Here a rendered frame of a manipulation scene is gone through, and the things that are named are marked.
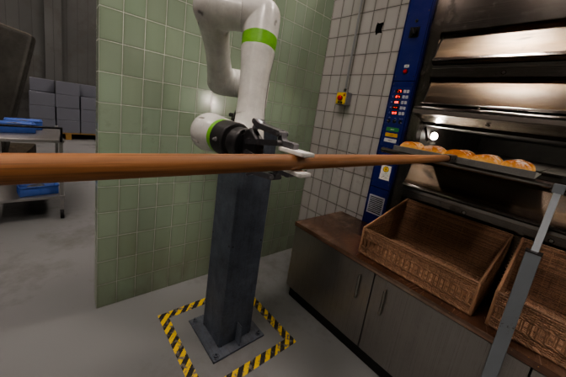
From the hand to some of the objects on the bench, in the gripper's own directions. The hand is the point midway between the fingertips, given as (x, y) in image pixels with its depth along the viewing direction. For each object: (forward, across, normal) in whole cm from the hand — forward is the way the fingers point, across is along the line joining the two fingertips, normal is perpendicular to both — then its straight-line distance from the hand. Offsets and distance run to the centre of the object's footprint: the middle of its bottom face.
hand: (294, 161), depth 50 cm
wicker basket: (+57, +61, -115) cm, 142 cm away
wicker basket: (-2, +61, -116) cm, 132 cm away
